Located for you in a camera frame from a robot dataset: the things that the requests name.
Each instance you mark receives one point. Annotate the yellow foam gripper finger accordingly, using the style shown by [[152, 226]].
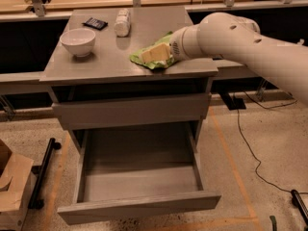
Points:
[[158, 52]]

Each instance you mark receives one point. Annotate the brown cardboard box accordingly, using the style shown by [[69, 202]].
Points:
[[15, 188]]

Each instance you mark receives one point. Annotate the black bar at right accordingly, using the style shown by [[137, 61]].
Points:
[[299, 203]]

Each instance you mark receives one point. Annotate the grey drawer cabinet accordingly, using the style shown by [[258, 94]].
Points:
[[107, 73]]

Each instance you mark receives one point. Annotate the grey middle drawer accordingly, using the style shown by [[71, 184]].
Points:
[[132, 111]]

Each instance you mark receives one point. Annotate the white plastic bottle lying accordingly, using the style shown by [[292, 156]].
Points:
[[122, 23]]

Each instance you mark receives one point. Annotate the grey open bottom drawer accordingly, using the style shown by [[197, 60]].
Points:
[[136, 173]]

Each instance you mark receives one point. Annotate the white ceramic bowl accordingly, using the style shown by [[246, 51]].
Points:
[[78, 42]]

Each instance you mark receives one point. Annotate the green rice chip bag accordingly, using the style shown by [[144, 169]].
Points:
[[135, 57]]

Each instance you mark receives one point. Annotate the black floor bracket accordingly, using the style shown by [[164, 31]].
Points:
[[232, 102]]

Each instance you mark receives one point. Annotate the black metal floor bar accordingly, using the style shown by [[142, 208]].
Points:
[[35, 201]]

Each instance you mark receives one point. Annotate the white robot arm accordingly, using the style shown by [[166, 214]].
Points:
[[239, 40]]

